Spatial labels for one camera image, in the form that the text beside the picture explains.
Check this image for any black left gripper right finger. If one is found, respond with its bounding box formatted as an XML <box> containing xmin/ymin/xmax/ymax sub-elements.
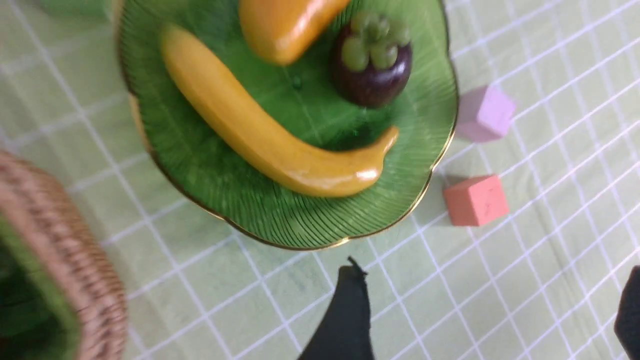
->
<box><xmin>614</xmin><ymin>265</ymin><xmax>640</xmax><ymax>360</ymax></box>

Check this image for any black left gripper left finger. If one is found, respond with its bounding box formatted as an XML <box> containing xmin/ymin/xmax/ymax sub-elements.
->
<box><xmin>298</xmin><ymin>256</ymin><xmax>375</xmax><ymax>360</ymax></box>

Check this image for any yellow banana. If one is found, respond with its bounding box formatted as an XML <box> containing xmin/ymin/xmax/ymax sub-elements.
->
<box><xmin>160</xmin><ymin>23</ymin><xmax>399</xmax><ymax>198</ymax></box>

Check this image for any purple mangosteen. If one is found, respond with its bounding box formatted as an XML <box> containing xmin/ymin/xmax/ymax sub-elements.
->
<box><xmin>329</xmin><ymin>10</ymin><xmax>413</xmax><ymax>109</ymax></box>

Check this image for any orange mango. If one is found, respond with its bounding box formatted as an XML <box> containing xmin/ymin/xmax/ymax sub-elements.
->
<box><xmin>237</xmin><ymin>0</ymin><xmax>350</xmax><ymax>66</ymax></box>

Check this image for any green checked tablecloth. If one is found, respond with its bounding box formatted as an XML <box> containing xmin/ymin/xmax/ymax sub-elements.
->
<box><xmin>1</xmin><ymin>0</ymin><xmax>639</xmax><ymax>360</ymax></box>

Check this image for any salmon foam cube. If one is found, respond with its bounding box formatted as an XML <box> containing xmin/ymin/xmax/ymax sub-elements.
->
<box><xmin>443</xmin><ymin>174</ymin><xmax>510</xmax><ymax>227</ymax></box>

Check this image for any green glass leaf plate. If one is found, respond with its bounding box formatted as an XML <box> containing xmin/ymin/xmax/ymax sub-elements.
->
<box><xmin>111</xmin><ymin>0</ymin><xmax>459</xmax><ymax>251</ymax></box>

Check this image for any pink foam cube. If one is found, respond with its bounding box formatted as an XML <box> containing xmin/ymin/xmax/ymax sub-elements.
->
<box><xmin>455</xmin><ymin>85</ymin><xmax>517</xmax><ymax>143</ymax></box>

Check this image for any woven rattan basket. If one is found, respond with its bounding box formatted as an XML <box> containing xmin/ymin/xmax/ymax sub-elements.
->
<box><xmin>0</xmin><ymin>150</ymin><xmax>128</xmax><ymax>360</ymax></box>

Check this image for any green foam cube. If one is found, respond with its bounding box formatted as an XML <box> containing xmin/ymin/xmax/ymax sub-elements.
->
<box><xmin>36</xmin><ymin>0</ymin><xmax>112</xmax><ymax>21</ymax></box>

